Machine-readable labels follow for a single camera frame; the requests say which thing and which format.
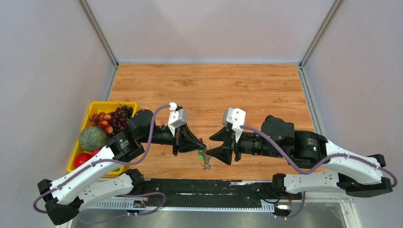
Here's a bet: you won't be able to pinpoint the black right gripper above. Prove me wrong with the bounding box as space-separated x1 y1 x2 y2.
205 125 283 165

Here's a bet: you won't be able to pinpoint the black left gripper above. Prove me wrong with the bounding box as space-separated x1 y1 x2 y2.
139 121 206 156

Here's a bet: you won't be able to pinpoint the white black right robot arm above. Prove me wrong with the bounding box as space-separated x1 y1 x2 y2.
206 115 397 199

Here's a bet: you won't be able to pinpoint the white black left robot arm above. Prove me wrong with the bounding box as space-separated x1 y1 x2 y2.
38 104 206 225

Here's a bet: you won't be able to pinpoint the purple grape bunch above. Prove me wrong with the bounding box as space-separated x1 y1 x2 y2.
109 105 134 135

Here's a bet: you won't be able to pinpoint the small red peaches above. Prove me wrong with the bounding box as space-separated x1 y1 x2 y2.
88 112 113 134

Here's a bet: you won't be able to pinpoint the red apple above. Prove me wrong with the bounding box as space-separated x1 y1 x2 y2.
73 153 92 168
91 148 101 157

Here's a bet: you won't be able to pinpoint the green melon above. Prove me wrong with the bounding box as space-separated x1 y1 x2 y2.
78 126 109 152

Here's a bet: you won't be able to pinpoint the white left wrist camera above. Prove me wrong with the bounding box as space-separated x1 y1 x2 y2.
167 109 187 136

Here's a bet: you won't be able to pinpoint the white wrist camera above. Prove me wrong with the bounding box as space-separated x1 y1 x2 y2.
167 109 187 136
222 107 246 143

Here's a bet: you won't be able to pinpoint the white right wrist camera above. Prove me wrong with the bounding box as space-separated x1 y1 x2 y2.
222 107 246 143

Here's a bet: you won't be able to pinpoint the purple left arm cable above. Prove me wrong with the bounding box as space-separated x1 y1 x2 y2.
32 103 179 218

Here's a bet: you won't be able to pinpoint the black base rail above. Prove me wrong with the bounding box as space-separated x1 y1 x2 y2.
128 179 302 210

